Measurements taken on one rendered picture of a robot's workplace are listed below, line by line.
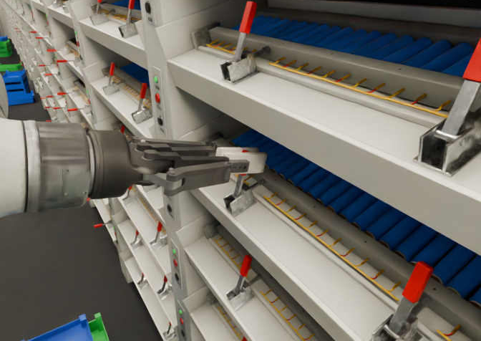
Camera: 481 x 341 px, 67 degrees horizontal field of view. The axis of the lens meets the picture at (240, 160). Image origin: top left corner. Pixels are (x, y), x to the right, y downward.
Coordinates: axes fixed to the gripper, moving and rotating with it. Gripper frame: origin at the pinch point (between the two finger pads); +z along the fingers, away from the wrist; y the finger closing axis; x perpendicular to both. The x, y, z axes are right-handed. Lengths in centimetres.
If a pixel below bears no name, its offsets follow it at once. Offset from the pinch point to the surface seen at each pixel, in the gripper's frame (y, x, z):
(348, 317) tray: 22.4, -8.0, 0.6
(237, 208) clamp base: 1.0, -7.2, 0.5
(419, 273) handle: 26.6, 0.5, 0.9
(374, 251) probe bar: 20.0, -2.6, 5.3
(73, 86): -158, -25, 8
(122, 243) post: -88, -74, 17
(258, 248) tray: 8.0, -9.2, -0.2
